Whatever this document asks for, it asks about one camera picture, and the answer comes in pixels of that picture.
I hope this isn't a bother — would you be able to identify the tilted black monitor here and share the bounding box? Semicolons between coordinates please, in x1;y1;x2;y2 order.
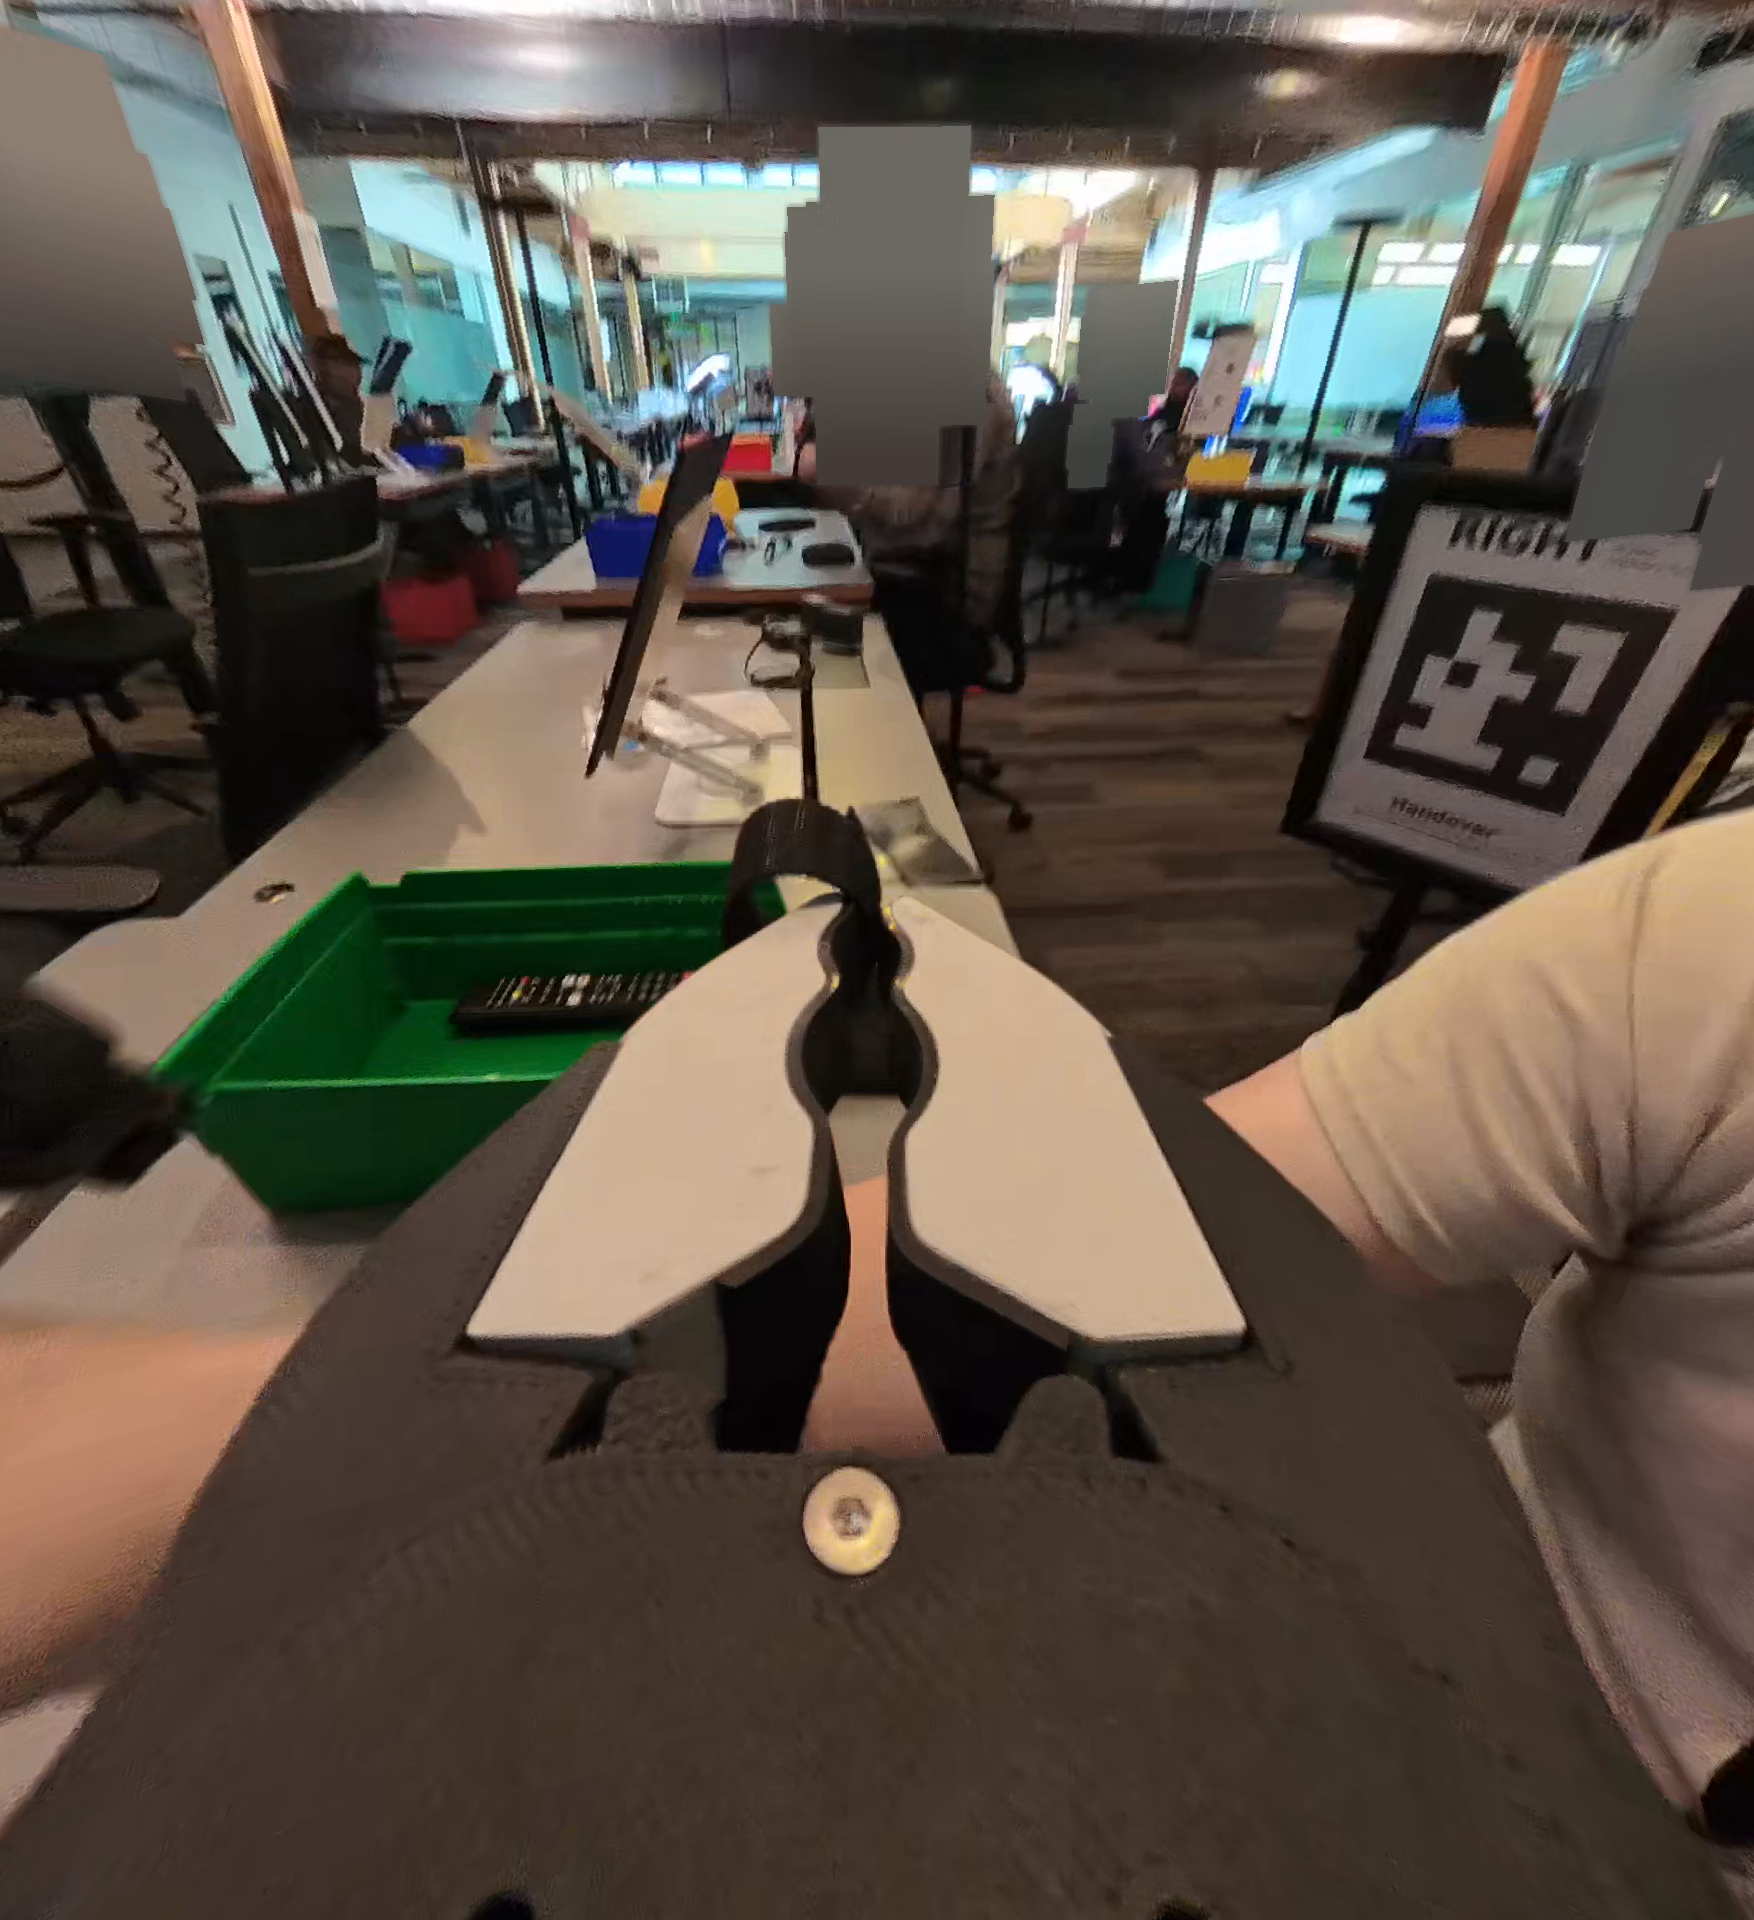
586;432;741;782

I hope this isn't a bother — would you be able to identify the small plastic bag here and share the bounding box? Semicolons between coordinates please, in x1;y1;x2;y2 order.
852;798;989;890

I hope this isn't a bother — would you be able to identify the black office chair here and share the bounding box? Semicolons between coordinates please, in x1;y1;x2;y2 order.
878;398;1078;837
0;406;221;841

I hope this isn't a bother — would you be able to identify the black remote control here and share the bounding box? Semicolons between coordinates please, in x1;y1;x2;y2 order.
450;966;694;1036

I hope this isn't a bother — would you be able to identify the white stand base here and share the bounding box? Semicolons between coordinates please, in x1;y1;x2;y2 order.
649;688;810;831

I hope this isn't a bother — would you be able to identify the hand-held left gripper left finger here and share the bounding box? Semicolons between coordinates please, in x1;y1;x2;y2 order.
465;898;862;1455

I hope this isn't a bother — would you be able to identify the blue plastic bin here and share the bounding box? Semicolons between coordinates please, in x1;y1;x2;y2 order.
586;512;730;585

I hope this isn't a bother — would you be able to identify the black desk camera stand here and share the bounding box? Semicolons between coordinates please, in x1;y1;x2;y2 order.
751;593;871;815

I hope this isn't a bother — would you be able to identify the marker poster on easel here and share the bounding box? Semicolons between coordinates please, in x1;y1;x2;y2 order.
1279;466;1754;1025

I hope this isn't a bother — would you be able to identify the black trash bin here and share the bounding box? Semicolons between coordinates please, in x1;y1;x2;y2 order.
201;471;393;862

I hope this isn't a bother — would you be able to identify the green plastic bin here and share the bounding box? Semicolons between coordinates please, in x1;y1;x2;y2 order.
149;862;792;1215

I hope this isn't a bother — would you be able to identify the person's beige shirt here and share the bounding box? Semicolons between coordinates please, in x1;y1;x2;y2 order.
1297;795;1754;1920

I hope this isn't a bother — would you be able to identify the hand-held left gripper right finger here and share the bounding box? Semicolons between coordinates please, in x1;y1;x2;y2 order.
879;898;1254;1455

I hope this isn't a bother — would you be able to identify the person's right forearm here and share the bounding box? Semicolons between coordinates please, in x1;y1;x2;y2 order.
0;1051;1434;1764

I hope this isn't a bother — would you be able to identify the wooden table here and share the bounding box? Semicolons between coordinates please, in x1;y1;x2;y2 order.
517;506;882;619

